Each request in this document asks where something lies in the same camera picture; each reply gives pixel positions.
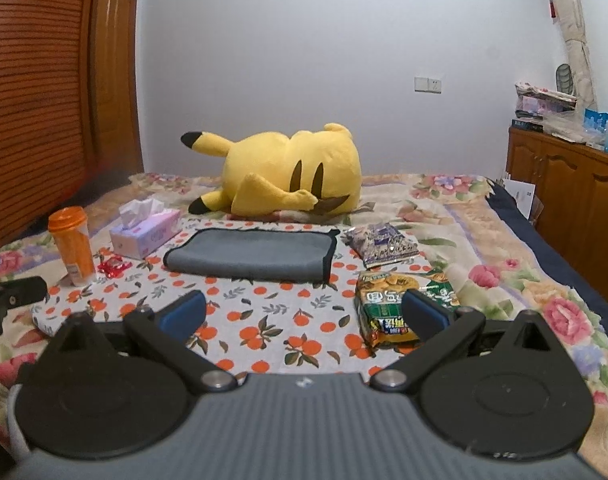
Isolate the purple and grey towel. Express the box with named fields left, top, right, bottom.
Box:
left=163, top=229, right=340, bottom=284

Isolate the green instant noodle bag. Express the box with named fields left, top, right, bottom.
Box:
left=355, top=271, right=459, bottom=348

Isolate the small red candy wrapper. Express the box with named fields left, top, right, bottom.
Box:
left=97, top=255, right=133, bottom=278

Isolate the purple snack packet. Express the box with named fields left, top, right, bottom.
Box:
left=343, top=222, right=419, bottom=270

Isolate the floral bed quilt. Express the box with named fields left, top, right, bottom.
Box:
left=0, top=174, right=608, bottom=476

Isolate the orange print white cloth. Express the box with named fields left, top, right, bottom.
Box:
left=32, top=221, right=418, bottom=378

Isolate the orange plastic bottle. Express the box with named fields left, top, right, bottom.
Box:
left=48, top=206, right=96, bottom=286

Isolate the pink tissue pack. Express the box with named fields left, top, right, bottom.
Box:
left=110, top=198, right=182, bottom=260

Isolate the white paper beside bed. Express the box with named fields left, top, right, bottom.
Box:
left=504, top=179, right=535, bottom=219

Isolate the yellow Pikachu plush toy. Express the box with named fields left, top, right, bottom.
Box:
left=180, top=122, right=362, bottom=218

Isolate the wooden sideboard cabinet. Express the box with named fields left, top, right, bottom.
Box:
left=506, top=127, right=608, bottom=303

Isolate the stack of papers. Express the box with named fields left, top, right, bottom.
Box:
left=511, top=82, right=577, bottom=133

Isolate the blue box on cabinet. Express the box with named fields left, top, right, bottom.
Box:
left=583, top=108, right=608, bottom=153

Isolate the wooden louvred wardrobe door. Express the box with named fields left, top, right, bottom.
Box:
left=0, top=0, right=144, bottom=246

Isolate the beige tied curtain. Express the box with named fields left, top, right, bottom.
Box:
left=552, top=0, right=598, bottom=110

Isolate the white wall switch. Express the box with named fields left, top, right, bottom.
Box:
left=415, top=77, right=442, bottom=94

